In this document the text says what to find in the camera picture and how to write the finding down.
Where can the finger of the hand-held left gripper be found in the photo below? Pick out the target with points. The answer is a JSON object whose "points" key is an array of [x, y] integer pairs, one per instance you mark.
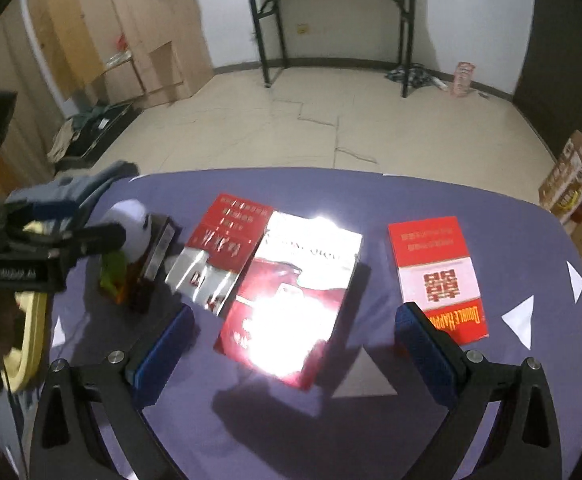
{"points": [[98, 239]]}

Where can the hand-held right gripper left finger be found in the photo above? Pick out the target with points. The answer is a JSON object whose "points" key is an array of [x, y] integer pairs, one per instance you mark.
{"points": [[163, 345]]}

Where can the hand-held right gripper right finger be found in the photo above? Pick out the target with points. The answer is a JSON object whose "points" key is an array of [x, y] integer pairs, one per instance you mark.
{"points": [[423, 345]]}

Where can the white round object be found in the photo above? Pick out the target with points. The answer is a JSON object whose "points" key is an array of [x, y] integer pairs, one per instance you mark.
{"points": [[131, 225]]}

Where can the dark brown cigarette pack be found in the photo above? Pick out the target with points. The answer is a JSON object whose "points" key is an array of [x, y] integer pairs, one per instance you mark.
{"points": [[156, 255]]}

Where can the red and white cigarette pack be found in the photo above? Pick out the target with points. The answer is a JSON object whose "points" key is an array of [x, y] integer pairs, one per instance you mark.
{"points": [[438, 275]]}

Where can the pale yellow plastic basin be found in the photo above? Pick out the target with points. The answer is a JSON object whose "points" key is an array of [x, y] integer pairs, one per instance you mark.
{"points": [[26, 340]]}

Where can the red cigarette pack grass pattern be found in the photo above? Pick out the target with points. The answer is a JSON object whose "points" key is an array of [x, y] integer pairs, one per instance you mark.
{"points": [[221, 240]]}

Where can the glossy red cigarette pack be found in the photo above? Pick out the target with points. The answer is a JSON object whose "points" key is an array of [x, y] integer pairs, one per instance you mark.
{"points": [[291, 305]]}

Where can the green and orange small object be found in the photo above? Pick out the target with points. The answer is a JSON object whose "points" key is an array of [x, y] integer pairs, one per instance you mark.
{"points": [[113, 272]]}

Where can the grey cloth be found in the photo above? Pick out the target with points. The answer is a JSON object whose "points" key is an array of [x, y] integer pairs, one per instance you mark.
{"points": [[76, 187]]}

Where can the dark bag on floor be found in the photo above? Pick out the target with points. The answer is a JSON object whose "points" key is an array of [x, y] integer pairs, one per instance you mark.
{"points": [[93, 130]]}

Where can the wooden wardrobe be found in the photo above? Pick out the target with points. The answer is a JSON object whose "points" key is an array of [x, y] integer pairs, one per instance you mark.
{"points": [[121, 25]]}

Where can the stack of cardboard boxes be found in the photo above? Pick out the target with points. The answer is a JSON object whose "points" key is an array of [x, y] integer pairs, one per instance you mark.
{"points": [[573, 185]]}

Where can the red and white floor box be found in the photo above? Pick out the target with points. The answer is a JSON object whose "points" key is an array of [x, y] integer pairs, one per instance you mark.
{"points": [[463, 79]]}

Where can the pile of clothes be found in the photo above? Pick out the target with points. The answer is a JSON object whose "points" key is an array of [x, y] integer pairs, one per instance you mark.
{"points": [[411, 76]]}

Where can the dark door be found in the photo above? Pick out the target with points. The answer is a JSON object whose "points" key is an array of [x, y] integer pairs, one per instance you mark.
{"points": [[561, 35]]}

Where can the wall socket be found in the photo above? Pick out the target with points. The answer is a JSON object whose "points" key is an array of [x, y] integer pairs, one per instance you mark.
{"points": [[302, 29]]}

